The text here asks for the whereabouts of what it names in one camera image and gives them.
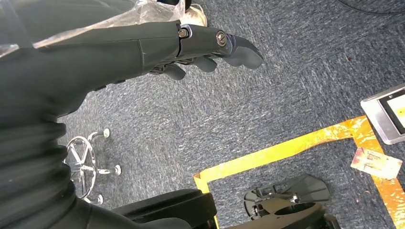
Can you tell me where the black rounded padded block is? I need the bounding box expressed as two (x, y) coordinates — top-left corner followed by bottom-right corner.
(112, 188), (218, 229)

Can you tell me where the yellow floor tape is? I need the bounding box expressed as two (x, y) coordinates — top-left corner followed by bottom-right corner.
(193, 115), (405, 229)

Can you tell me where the pale shoe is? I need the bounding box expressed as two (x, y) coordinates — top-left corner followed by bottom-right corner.
(181, 3), (208, 28)

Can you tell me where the clear plastic hand wrap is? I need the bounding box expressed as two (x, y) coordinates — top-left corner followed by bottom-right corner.
(0, 0), (186, 59)

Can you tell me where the pale card on floor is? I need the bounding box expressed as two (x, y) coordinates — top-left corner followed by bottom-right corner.
(350, 146), (403, 180)

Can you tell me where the chrome office chair base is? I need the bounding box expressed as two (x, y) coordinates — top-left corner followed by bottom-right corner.
(63, 127), (122, 205)

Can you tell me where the black flat mechanical foot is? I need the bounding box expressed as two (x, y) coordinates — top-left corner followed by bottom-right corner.
(243, 173), (341, 229)

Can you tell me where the black floor cable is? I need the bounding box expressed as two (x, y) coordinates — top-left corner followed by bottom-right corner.
(336, 0), (405, 15)

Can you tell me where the silver floor socket plate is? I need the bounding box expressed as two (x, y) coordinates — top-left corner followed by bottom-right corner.
(360, 83), (405, 146)

